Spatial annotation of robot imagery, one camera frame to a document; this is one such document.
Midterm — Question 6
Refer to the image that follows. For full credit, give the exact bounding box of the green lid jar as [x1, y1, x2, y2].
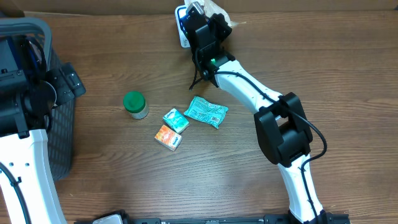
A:
[123, 91, 149, 119]

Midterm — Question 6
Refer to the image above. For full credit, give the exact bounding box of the teal packet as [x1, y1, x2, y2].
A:
[183, 96, 229, 129]

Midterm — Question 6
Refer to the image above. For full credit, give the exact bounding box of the Kleenex tissue pack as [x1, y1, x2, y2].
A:
[163, 108, 190, 134]

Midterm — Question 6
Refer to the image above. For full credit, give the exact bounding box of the orange tissue pack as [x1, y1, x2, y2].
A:
[154, 125, 182, 151]

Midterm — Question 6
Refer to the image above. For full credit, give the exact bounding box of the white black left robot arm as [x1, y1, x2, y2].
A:
[1, 35, 86, 223]

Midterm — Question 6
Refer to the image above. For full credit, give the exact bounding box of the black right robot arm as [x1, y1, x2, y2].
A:
[176, 2, 327, 223]

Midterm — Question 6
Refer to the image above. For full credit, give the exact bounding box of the white barcode scanner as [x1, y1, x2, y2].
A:
[175, 5, 190, 49]

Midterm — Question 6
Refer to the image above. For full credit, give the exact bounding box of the grey plastic mesh basket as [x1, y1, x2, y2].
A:
[1, 17, 75, 181]

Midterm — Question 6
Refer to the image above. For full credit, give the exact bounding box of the brown cardboard back panel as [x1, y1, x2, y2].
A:
[0, 0, 398, 16]

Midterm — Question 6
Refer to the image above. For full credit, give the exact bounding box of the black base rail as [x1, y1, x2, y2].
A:
[74, 210, 352, 224]

